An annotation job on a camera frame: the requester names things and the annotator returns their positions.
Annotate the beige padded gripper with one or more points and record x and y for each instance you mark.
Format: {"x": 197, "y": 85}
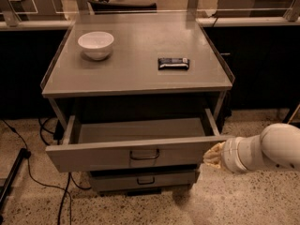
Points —
{"x": 229, "y": 155}

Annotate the grey top drawer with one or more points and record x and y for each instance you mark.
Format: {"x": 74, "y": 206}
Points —
{"x": 134, "y": 144}

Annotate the grey drawer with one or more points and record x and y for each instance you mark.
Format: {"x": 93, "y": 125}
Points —
{"x": 143, "y": 180}
{"x": 134, "y": 144}

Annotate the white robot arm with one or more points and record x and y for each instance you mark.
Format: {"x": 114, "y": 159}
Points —
{"x": 277, "y": 148}

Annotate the grey drawer cabinet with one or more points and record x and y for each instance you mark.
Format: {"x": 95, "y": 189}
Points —
{"x": 127, "y": 85}

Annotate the grey lower drawer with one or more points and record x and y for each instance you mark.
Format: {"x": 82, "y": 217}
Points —
{"x": 143, "y": 180}

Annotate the white ceramic bowl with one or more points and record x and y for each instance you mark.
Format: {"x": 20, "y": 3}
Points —
{"x": 96, "y": 45}

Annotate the black floor stand bar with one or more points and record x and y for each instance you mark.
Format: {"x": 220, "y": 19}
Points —
{"x": 5, "y": 188}

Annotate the black padded seat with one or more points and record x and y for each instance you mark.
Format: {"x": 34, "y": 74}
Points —
{"x": 103, "y": 8}

